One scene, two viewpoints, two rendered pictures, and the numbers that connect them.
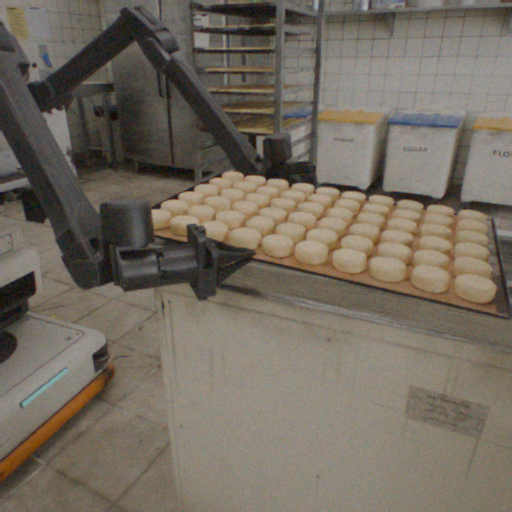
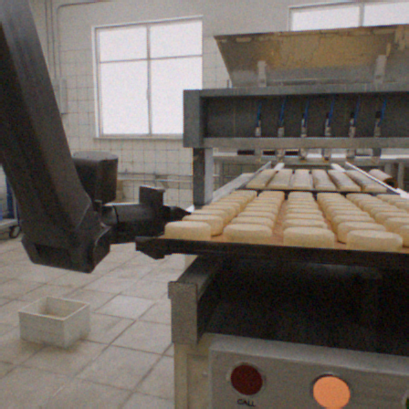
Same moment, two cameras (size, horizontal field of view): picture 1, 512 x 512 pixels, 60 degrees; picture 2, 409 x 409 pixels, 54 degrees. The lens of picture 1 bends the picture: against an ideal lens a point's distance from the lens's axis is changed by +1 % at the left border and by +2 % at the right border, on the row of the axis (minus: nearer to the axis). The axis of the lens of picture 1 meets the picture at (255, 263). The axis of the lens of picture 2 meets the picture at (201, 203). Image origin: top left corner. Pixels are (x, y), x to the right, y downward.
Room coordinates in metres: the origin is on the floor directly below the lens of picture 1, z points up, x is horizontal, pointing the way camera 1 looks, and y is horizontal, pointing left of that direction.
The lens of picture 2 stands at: (1.07, 0.47, 1.05)
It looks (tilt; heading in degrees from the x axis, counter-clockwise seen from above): 9 degrees down; 260
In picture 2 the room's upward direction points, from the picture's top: straight up
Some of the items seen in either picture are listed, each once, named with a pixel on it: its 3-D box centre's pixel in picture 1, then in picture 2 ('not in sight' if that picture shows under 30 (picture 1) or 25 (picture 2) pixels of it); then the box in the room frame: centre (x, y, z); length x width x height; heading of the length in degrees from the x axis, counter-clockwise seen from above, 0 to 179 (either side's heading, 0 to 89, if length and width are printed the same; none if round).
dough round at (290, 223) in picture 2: (231, 196); (304, 230); (0.88, 0.05, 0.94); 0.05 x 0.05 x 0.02
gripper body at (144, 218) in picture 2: (293, 179); (135, 222); (1.07, -0.10, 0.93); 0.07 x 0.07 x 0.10; 22
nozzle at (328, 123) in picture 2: not in sight; (328, 129); (0.56, -0.53, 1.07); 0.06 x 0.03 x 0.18; 66
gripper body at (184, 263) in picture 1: (180, 264); not in sight; (0.58, 0.11, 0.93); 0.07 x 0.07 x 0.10; 22
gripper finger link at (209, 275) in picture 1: (226, 263); not in sight; (0.61, 0.04, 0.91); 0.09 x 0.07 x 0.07; 112
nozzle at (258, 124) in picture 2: not in sight; (257, 130); (0.73, -0.61, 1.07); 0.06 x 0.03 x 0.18; 66
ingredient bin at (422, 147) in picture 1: (421, 157); not in sight; (3.98, -1.49, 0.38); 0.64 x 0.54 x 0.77; 151
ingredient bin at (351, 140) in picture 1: (350, 151); not in sight; (4.29, -0.92, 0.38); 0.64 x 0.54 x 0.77; 152
